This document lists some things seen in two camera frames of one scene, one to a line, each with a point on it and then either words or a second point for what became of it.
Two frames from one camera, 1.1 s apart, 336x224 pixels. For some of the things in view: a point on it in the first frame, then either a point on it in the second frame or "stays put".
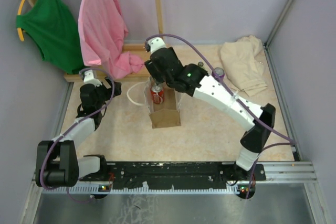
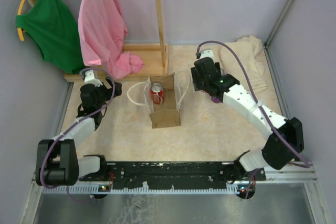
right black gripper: [151, 69] -> [198, 84]
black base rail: [175, 174] stays put
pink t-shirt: [103, 29] stays put
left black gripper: [117, 88] stays put
